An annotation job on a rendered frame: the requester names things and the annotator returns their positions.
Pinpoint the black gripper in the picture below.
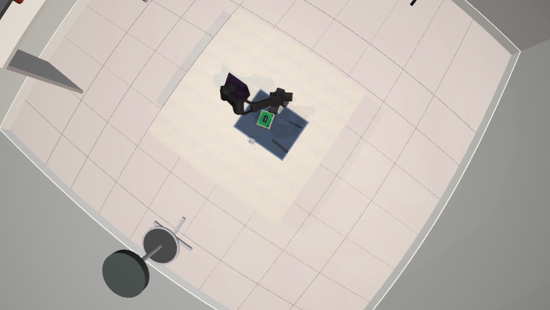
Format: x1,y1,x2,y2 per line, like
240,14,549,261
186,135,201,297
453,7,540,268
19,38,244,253
269,87,285,114

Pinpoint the blue-grey flat mat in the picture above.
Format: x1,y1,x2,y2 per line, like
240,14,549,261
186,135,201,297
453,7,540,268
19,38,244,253
233,89,309,161

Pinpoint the green circuit board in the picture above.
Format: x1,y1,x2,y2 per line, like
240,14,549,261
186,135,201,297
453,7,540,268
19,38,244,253
258,111,273,128

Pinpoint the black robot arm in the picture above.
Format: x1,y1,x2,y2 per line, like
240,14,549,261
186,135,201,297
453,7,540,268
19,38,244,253
220,84,293,115

